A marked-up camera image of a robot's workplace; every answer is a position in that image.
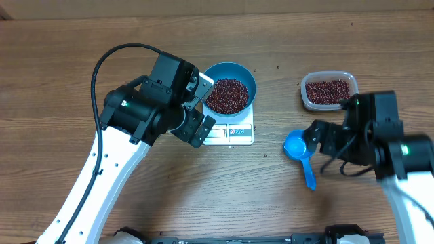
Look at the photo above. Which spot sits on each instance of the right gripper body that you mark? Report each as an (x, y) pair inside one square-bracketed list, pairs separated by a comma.
[(335, 140)]

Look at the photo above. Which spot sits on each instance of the white digital kitchen scale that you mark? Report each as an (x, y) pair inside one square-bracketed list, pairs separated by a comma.
[(231, 130)]

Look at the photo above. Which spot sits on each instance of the clear plastic container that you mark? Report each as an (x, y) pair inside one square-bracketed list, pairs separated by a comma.
[(327, 76)]

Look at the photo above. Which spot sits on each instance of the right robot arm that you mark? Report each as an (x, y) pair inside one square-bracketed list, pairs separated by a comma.
[(372, 135)]

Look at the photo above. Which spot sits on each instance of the red beans in container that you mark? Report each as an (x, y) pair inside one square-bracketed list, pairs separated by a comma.
[(327, 92)]

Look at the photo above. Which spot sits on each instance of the blue plastic scoop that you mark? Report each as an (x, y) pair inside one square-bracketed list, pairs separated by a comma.
[(296, 149)]

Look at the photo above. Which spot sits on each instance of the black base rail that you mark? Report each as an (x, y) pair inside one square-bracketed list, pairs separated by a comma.
[(334, 234)]

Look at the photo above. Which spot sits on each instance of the teal bowl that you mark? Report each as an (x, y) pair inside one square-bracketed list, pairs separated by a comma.
[(231, 70)]

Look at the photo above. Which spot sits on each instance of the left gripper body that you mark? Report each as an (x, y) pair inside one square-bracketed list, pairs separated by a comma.
[(192, 121)]

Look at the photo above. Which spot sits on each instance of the red beans in bowl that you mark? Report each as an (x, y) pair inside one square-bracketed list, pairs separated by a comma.
[(229, 96)]

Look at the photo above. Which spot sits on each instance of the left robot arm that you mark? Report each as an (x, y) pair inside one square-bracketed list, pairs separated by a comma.
[(133, 117)]

